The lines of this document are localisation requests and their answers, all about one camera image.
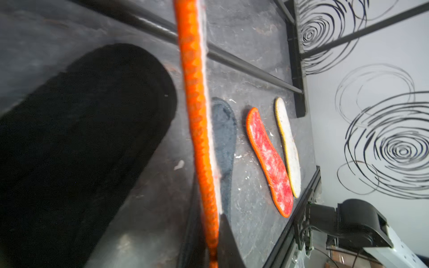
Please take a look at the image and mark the black foam insole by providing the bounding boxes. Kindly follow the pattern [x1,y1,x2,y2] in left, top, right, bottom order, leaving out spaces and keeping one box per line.
[1,44,177,268]

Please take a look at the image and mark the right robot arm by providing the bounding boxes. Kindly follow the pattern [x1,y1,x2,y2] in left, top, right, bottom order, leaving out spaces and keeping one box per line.
[295,199,427,268]

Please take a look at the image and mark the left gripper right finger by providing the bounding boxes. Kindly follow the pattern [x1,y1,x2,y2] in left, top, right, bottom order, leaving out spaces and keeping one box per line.
[217,214,245,268]

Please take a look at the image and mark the red orange-edged insole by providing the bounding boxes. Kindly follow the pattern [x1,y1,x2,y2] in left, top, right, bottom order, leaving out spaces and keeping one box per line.
[246,107,294,218]

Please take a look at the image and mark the black garment rack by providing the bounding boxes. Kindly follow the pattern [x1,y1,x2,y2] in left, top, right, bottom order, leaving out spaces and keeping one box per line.
[76,1,429,118]

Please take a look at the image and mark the dark grey felt insole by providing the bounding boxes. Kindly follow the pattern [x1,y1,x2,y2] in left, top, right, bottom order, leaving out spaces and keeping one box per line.
[211,97,238,218]

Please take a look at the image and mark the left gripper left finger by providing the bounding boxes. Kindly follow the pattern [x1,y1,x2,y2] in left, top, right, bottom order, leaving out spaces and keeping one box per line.
[177,176,206,268]

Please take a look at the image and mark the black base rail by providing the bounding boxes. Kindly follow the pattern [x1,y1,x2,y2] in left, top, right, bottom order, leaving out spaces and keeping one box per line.
[263,166,321,268]

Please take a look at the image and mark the white yellow-edged insole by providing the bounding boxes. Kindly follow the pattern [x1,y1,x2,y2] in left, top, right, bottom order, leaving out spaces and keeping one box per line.
[274,98,302,198]

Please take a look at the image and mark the white orange-edged insole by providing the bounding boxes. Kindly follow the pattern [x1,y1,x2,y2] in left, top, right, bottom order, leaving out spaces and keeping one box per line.
[174,1,222,268]

